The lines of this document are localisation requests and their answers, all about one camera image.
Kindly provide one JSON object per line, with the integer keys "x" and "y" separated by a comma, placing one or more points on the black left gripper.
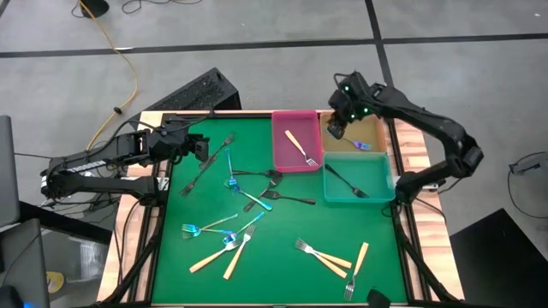
{"x": 199, "y": 147}

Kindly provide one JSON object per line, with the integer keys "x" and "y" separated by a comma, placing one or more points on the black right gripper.
{"x": 344, "y": 109}

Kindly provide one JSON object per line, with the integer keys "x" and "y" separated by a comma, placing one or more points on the iridescent rainbow fork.
{"x": 214, "y": 231}
{"x": 252, "y": 221}
{"x": 222, "y": 219}
{"x": 361, "y": 146}
{"x": 229, "y": 167}
{"x": 265, "y": 206}

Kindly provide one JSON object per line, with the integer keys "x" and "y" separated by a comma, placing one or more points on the black metal fork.
{"x": 222, "y": 146}
{"x": 257, "y": 173}
{"x": 192, "y": 183}
{"x": 272, "y": 185}
{"x": 295, "y": 199}
{"x": 342, "y": 179}

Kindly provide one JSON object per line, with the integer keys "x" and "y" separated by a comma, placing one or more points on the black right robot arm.
{"x": 428, "y": 120}

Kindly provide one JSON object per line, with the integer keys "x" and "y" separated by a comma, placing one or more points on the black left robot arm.
{"x": 107, "y": 149}

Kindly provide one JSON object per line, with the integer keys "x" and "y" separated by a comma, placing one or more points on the pink plastic bin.
{"x": 308, "y": 124}

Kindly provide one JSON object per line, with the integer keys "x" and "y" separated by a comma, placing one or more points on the black computer case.
{"x": 197, "y": 92}

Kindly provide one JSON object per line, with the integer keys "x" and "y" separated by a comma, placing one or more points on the teal plastic bin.
{"x": 377, "y": 171}

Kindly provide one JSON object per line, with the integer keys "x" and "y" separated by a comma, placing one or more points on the green table mat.
{"x": 278, "y": 278}

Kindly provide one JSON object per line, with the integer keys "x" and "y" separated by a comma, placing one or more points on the black rounded object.
{"x": 379, "y": 299}

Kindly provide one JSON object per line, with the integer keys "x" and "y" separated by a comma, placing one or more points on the black round stand base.
{"x": 95, "y": 6}

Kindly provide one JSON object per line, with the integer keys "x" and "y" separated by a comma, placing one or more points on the small grey device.
{"x": 522, "y": 168}

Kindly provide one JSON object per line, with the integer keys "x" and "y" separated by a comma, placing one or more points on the grey flat panel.
{"x": 21, "y": 265}
{"x": 8, "y": 171}

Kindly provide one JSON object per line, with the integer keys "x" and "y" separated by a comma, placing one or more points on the yellow round sticker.
{"x": 55, "y": 282}

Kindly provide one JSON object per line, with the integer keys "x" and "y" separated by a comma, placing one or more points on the large black box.
{"x": 505, "y": 265}

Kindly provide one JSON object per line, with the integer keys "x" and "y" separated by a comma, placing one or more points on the black table frame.
{"x": 409, "y": 265}

